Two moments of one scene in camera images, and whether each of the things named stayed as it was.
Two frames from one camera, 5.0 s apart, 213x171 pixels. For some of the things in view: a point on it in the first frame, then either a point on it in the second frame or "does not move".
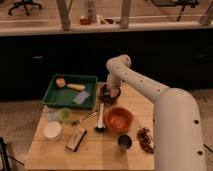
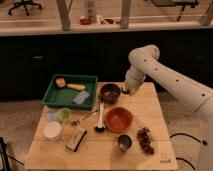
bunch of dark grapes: x=145 y=137 does not move
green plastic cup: x=64 y=115 does not move
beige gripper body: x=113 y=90 to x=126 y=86
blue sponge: x=81 y=97 does not move
